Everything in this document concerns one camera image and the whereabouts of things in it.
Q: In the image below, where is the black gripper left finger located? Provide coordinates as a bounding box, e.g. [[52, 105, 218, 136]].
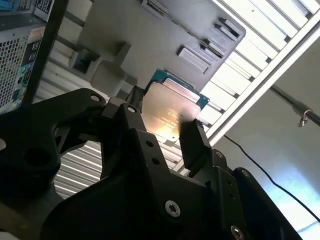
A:
[[0, 84, 209, 200]]

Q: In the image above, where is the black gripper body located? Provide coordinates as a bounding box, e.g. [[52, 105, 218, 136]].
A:
[[39, 174, 226, 240]]

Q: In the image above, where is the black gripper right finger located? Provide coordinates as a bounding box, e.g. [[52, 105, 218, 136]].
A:
[[178, 119, 302, 240]]

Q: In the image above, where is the silver CPU green board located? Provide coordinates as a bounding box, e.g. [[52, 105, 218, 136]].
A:
[[140, 67, 210, 149]]

